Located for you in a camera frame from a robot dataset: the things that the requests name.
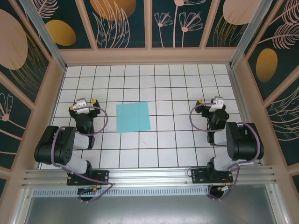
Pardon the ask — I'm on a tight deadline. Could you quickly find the teal paper sheet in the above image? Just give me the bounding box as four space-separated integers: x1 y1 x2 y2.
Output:
116 101 152 134

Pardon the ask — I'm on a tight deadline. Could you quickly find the grey metal sheet panel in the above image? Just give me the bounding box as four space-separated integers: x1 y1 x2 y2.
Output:
23 184 288 224

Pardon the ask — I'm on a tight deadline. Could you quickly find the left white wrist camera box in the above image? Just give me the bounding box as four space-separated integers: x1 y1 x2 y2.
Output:
72 98 89 112

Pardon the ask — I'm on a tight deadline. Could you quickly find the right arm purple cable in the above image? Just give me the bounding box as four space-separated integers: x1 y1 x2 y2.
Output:
189 102 262 202

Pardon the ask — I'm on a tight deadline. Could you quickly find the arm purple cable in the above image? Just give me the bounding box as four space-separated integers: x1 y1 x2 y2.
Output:
51 106 115 203
189 102 262 202

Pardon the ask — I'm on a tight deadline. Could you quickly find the aluminium side rail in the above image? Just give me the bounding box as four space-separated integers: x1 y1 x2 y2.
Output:
228 65 264 166

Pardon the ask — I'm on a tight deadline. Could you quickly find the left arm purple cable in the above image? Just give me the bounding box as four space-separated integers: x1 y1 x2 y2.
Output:
51 106 115 203

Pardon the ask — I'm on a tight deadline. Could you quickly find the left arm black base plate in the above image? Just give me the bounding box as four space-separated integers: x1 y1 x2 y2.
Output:
66 169 110 186

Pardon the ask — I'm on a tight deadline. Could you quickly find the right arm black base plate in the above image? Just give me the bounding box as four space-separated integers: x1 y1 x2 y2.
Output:
191 168 234 185

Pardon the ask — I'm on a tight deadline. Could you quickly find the aluminium frame post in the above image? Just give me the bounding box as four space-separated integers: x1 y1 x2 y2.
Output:
230 0 274 68
18 0 67 70

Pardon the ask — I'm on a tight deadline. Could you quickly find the long aluminium mounting rail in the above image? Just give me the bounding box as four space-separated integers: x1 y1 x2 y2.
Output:
22 165 280 187

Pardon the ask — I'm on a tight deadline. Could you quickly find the slotted grey cable duct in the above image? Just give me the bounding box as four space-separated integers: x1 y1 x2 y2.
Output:
32 185 211 197

